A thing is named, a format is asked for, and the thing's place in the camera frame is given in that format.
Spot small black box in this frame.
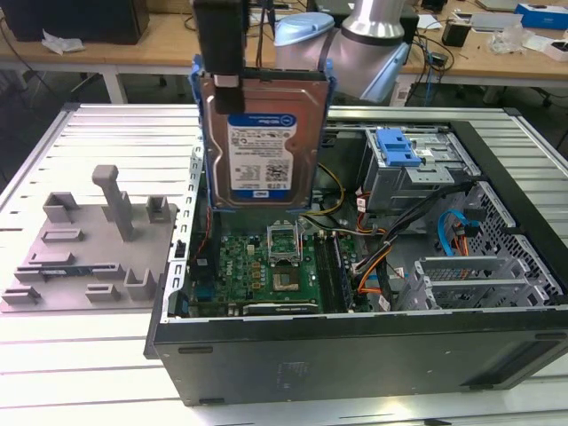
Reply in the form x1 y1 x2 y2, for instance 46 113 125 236
441 20 467 48

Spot crumpled clear plastic bag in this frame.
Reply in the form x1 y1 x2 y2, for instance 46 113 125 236
42 28 85 57

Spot CPU socket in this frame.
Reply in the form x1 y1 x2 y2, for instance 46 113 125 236
269 264 305 295

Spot green motherboard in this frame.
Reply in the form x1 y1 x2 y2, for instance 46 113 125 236
188 230 372 317

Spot black RAM slot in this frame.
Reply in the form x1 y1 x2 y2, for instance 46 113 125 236
313 233 335 312
327 233 350 312
332 233 358 310
319 233 342 312

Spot grey metal drive cage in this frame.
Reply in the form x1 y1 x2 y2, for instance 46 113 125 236
359 126 483 214

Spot white open box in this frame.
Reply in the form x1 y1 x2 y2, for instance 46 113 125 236
523 33 568 61

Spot yellow black supply wires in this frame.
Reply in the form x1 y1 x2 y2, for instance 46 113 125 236
315 162 348 219

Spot thin wire locking lever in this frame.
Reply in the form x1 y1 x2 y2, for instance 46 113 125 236
301 216 312 267

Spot RAM stick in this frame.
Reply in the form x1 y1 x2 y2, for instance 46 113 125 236
38 264 97 277

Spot grey plastic parts rack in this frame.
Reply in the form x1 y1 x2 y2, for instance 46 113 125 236
0 163 181 314

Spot black PC case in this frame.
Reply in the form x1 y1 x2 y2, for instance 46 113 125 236
144 115 568 407

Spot clear plastic packaging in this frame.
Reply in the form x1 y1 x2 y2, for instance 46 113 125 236
490 24 525 54

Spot blue SATA wire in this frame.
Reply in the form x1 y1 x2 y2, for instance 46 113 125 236
437 208 469 258

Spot grey flat box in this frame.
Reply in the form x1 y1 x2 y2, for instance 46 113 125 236
469 12 523 32

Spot metal socket cover frame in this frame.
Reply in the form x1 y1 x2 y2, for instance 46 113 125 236
264 220 306 265

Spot hard disk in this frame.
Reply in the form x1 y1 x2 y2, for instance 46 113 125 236
189 55 338 218

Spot silver metal disk bay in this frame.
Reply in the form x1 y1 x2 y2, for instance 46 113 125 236
398 255 558 312

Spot black sleeved cable bundle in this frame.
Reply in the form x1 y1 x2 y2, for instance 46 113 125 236
350 184 471 276

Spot grey power supply unit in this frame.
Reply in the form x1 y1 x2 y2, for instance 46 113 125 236
203 194 312 236

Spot large black box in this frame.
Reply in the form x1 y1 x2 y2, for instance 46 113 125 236
0 0 151 45

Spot black expansion slot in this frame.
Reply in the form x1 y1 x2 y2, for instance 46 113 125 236
241 301 319 316

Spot wooden desk white frame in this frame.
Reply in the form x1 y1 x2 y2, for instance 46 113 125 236
0 0 568 106

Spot orange red yellow power wire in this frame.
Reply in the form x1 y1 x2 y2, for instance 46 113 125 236
354 221 471 296

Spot blue plastic drive latch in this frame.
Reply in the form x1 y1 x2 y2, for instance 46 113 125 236
375 127 421 169

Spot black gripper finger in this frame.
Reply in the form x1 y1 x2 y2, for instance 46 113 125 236
194 0 248 112

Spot blue cardboard box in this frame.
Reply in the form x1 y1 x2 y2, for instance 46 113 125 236
514 3 568 30

